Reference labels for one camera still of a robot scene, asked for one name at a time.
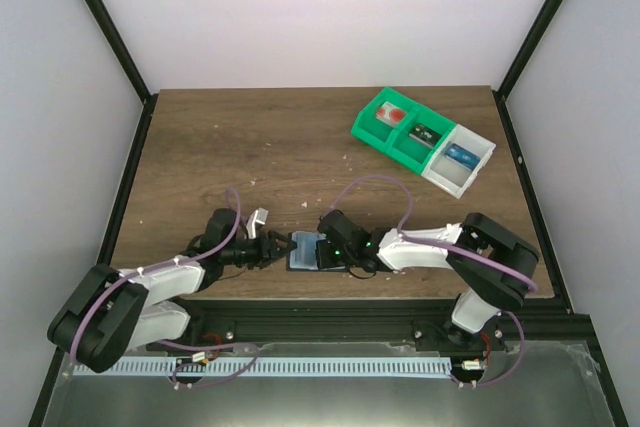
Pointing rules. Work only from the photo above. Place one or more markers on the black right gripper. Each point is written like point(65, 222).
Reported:
point(324, 253)

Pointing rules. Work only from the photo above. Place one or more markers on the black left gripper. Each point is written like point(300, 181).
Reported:
point(267, 251)

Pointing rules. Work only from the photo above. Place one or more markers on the black leather card holder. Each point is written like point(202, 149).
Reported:
point(303, 257)

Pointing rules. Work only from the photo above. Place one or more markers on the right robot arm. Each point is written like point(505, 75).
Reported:
point(496, 265)

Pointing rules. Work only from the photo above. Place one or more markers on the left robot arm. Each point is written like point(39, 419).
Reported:
point(112, 312)

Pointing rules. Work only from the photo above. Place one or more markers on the black VIP card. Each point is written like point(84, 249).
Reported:
point(425, 135)

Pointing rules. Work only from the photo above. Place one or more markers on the red white card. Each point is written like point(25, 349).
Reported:
point(390, 114)

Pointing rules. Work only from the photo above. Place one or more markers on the blue card in bin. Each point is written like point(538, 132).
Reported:
point(462, 156)

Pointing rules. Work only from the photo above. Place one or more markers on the green bin middle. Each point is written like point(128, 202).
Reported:
point(412, 154)

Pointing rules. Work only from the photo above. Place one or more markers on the green bin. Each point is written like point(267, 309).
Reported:
point(379, 122)
point(412, 154)

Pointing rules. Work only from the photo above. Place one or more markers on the white translucent bin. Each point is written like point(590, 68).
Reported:
point(450, 176)

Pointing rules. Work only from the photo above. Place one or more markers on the green bin far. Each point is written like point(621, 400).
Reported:
point(379, 122)

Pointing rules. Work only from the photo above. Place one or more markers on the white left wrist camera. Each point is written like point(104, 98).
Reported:
point(256, 220)

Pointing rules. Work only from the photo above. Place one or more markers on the light blue slotted cable duct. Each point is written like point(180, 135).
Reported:
point(317, 367)

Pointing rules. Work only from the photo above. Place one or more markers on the black aluminium front rail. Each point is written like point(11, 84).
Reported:
point(368, 320)

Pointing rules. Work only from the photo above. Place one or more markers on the black left frame post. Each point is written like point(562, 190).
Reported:
point(115, 41)

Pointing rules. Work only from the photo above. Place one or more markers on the black frame post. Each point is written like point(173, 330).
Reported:
point(115, 41)
point(535, 34)

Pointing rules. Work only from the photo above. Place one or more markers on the black right frame post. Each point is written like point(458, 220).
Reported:
point(535, 34)

